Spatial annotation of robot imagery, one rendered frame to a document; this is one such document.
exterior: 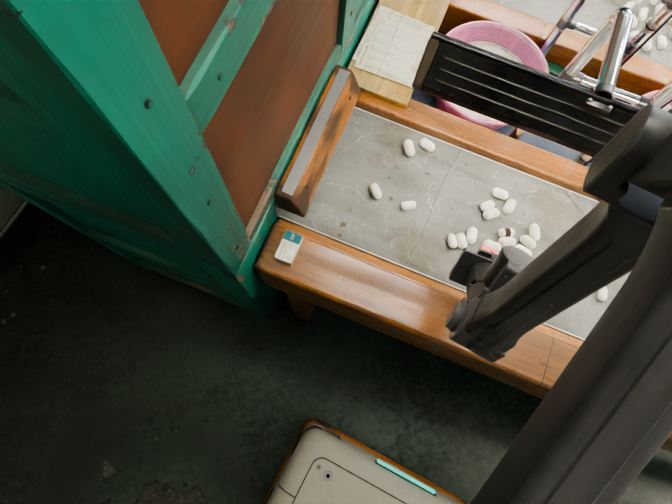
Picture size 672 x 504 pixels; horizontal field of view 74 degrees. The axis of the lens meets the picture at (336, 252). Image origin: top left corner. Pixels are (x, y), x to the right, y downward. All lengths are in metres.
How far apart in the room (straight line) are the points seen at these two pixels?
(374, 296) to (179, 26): 0.60
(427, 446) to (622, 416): 1.40
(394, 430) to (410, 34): 1.21
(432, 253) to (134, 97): 0.70
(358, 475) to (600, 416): 1.11
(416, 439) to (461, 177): 0.97
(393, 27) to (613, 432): 0.97
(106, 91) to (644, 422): 0.36
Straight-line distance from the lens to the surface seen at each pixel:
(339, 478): 1.36
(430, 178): 0.98
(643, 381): 0.29
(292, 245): 0.85
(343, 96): 0.91
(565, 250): 0.45
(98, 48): 0.31
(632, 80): 1.30
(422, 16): 1.16
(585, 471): 0.30
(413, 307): 0.87
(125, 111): 0.35
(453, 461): 1.70
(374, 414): 1.63
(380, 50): 1.08
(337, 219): 0.92
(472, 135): 1.03
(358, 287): 0.86
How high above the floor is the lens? 1.61
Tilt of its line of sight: 75 degrees down
